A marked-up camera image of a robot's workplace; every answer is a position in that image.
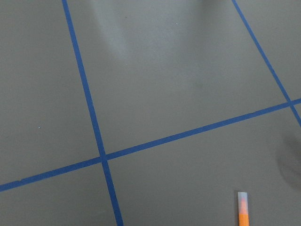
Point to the orange highlighter pen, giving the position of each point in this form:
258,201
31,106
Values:
243,214

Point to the brown paper table mat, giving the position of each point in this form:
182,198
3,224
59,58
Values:
150,112

